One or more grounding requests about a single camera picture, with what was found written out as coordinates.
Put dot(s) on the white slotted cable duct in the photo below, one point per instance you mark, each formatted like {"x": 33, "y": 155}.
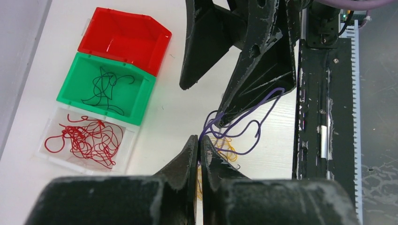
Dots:
{"x": 352, "y": 32}

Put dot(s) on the green plastic bin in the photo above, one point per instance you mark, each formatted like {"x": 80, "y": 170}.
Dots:
{"x": 111, "y": 88}

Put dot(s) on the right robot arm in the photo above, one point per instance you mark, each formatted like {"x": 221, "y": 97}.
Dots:
{"x": 319, "y": 26}

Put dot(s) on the clear plastic bin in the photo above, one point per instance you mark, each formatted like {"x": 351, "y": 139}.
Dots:
{"x": 87, "y": 142}

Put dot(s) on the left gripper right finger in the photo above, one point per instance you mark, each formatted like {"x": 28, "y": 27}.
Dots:
{"x": 230, "y": 198}

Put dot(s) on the red plastic bin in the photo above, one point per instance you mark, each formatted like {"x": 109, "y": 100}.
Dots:
{"x": 136, "y": 39}

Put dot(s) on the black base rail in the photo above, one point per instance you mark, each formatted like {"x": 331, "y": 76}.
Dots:
{"x": 324, "y": 126}

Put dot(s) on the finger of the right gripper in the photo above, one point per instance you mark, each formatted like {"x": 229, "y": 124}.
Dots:
{"x": 211, "y": 31}
{"x": 267, "y": 59}

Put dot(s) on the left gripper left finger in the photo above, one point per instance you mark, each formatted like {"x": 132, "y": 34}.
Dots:
{"x": 166, "y": 198}

